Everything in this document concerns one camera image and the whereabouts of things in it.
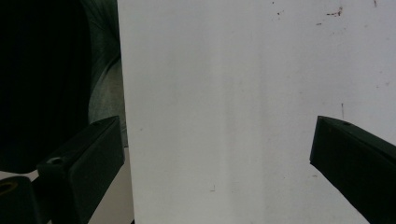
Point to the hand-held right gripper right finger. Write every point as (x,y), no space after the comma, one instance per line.
(358,161)

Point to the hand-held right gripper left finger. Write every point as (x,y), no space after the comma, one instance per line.
(84,168)

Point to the grey-green curtain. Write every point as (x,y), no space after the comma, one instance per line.
(107,90)

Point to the black curtain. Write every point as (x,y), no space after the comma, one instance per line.
(43,81)

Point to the white partition board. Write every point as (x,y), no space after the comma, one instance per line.
(233,93)

